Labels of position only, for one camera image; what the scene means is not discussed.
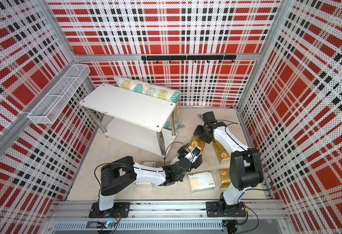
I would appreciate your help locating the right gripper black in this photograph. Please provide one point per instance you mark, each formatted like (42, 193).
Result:
(198, 131)

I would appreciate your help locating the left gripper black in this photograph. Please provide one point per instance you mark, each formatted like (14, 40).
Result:
(182, 152)

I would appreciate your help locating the gold tissue pack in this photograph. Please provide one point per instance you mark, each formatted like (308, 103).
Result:
(223, 178)
(196, 141)
(222, 155)

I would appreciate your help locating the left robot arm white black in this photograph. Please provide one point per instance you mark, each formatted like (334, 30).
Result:
(117, 175)

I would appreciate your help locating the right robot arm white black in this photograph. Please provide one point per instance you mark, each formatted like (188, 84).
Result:
(245, 170)

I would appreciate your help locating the white tissue pack left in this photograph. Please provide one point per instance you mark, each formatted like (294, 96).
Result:
(145, 180)

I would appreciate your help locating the white tissue pack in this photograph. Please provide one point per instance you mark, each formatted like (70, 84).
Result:
(145, 180)
(201, 181)

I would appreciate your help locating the white tissue pack right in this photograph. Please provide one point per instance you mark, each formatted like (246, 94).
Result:
(201, 181)

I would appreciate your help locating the white two-tier shelf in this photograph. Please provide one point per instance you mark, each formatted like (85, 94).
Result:
(138, 119)

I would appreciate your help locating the small green circuit board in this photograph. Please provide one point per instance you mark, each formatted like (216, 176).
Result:
(106, 225)

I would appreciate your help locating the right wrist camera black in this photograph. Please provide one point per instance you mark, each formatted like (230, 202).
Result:
(209, 118)

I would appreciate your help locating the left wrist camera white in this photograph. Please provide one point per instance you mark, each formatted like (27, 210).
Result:
(196, 152)

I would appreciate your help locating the black wall hook rail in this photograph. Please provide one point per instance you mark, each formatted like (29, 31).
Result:
(189, 57)

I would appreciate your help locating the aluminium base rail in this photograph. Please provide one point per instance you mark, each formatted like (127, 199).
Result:
(169, 217)

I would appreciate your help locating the white wire mesh basket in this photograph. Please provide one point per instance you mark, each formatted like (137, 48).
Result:
(52, 104)

